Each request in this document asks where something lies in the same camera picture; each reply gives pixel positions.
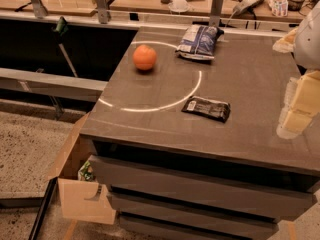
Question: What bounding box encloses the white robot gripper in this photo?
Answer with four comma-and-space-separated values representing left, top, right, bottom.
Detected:
272, 1, 320, 139

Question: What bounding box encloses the black rxbar chocolate wrapper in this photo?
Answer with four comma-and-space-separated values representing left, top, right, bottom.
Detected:
182, 96, 231, 123

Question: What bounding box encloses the black mesh cup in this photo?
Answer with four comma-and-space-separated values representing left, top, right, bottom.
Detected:
288, 0, 305, 11

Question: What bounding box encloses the grey handheld scanner device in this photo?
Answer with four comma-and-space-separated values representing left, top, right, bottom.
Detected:
233, 0, 264, 16

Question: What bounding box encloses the blue white chip bag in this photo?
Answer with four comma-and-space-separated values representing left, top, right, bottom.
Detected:
176, 24, 224, 61

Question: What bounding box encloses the white bowl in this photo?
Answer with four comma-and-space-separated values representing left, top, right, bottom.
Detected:
168, 0, 190, 13

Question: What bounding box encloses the orange fruit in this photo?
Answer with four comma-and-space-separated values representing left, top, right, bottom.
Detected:
132, 45, 157, 70

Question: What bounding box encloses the grey drawer cabinet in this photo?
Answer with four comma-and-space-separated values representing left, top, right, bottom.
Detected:
81, 28, 319, 240

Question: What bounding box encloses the green snack packet in box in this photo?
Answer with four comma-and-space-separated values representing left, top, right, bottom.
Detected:
78, 161, 95, 182

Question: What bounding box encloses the open cardboard box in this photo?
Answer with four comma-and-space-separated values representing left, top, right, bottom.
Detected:
48, 114, 116, 225

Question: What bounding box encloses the metal frame post right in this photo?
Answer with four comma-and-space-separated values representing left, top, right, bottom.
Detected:
209, 0, 223, 27

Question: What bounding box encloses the metal frame post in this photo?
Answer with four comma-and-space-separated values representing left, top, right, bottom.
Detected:
209, 0, 223, 27
30, 0, 48, 19
95, 0, 110, 24

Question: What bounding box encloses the metal frame post middle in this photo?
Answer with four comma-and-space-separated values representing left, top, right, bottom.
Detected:
95, 0, 110, 24

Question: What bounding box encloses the green handled tool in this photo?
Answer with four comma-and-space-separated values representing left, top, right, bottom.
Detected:
53, 16, 80, 79

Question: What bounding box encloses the grey metal rail beam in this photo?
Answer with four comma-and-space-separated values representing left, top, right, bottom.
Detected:
0, 68, 107, 102

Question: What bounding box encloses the metal frame post left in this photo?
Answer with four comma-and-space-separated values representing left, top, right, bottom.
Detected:
30, 0, 48, 19

